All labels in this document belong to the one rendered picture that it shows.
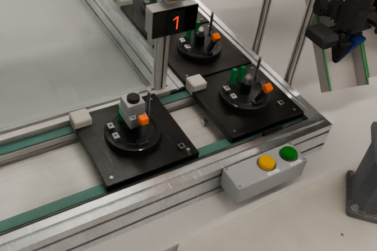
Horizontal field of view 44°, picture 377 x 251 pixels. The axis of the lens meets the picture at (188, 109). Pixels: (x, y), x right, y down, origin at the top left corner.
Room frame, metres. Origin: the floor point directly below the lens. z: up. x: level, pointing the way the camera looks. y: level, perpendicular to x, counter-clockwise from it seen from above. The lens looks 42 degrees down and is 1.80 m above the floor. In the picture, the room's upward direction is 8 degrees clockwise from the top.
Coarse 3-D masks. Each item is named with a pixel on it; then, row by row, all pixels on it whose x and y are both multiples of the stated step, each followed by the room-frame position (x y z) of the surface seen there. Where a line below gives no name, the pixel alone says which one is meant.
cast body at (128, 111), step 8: (120, 96) 0.80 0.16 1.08; (128, 96) 0.79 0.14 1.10; (136, 96) 0.79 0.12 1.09; (120, 104) 0.80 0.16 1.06; (128, 104) 0.77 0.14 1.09; (136, 104) 0.78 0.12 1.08; (144, 104) 0.79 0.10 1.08; (120, 112) 0.80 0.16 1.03; (128, 112) 0.76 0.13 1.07; (136, 112) 0.78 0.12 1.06; (144, 112) 0.79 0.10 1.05; (128, 120) 0.76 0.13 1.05; (136, 120) 0.76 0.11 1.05
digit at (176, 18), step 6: (168, 12) 0.94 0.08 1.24; (174, 12) 0.95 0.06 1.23; (180, 12) 0.96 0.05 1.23; (168, 18) 0.94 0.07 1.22; (174, 18) 0.95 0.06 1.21; (180, 18) 0.96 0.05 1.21; (168, 24) 0.94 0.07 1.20; (174, 24) 0.95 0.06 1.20; (180, 24) 0.96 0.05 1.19; (168, 30) 0.94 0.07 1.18; (174, 30) 0.95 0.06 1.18; (180, 30) 0.96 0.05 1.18
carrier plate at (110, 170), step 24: (144, 96) 0.94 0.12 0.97; (96, 120) 0.82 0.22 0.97; (168, 120) 0.86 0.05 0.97; (96, 144) 0.74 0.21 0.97; (168, 144) 0.78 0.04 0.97; (192, 144) 0.79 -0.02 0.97; (96, 168) 0.67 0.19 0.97; (120, 168) 0.68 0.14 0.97; (144, 168) 0.69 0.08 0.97; (168, 168) 0.71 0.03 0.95
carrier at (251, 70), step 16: (192, 80) 1.01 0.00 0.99; (208, 80) 1.04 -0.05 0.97; (224, 80) 1.05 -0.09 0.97; (240, 80) 1.03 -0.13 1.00; (256, 80) 1.05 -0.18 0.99; (192, 96) 0.98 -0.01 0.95; (208, 96) 0.97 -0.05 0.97; (224, 96) 0.96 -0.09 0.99; (240, 96) 0.97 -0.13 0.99; (272, 96) 1.01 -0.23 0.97; (208, 112) 0.92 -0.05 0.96; (224, 112) 0.92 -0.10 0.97; (240, 112) 0.92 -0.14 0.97; (256, 112) 0.93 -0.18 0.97; (272, 112) 0.94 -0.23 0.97; (288, 112) 0.95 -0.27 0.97; (224, 128) 0.86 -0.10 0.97; (240, 128) 0.86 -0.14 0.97; (256, 128) 0.87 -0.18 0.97
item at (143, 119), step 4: (136, 116) 0.76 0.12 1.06; (140, 116) 0.75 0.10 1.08; (144, 116) 0.75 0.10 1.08; (140, 120) 0.74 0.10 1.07; (144, 120) 0.74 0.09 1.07; (148, 120) 0.75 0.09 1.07; (140, 124) 0.74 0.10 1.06; (144, 124) 0.74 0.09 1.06; (140, 128) 0.75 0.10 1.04; (144, 128) 0.74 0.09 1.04; (140, 132) 0.74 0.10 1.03; (144, 132) 0.74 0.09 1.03; (140, 136) 0.74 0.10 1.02; (144, 136) 0.74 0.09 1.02; (140, 140) 0.74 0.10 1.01; (144, 140) 0.75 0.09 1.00
